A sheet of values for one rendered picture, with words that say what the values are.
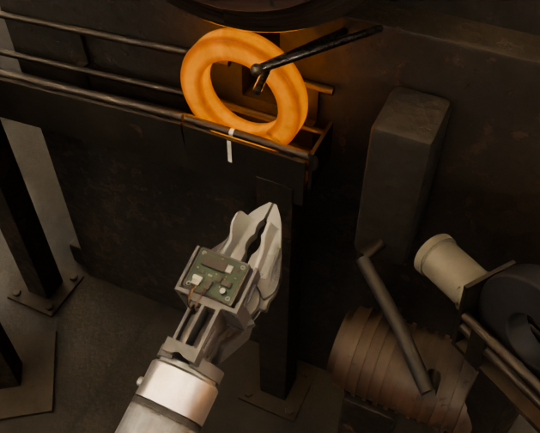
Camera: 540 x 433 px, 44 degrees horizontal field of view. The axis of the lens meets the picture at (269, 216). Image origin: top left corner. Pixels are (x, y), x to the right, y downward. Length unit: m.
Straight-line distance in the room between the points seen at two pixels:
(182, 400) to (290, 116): 0.41
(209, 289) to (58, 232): 1.18
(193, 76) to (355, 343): 0.43
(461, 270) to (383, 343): 0.18
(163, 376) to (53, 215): 1.24
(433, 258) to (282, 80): 0.29
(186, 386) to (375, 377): 0.35
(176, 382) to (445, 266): 0.35
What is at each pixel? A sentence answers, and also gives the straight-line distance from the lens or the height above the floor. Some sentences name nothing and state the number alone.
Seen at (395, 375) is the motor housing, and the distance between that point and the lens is 0.93.
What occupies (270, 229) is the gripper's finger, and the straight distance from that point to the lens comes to 0.72.
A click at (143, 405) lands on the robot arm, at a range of 0.67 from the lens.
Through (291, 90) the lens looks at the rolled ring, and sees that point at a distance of 0.87.
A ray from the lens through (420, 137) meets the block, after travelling 0.81.
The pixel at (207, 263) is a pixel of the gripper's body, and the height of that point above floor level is 0.79.
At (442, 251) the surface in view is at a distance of 0.83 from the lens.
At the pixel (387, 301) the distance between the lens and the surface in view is 0.91.
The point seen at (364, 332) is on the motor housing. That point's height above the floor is 0.53.
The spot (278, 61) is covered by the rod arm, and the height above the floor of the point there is 0.90.
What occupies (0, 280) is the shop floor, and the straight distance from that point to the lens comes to 1.77.
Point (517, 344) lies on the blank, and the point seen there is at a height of 0.68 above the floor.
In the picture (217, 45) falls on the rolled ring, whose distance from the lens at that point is 0.89.
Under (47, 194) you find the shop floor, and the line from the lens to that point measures 1.93.
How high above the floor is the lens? 1.32
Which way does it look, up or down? 48 degrees down
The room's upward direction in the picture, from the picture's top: straight up
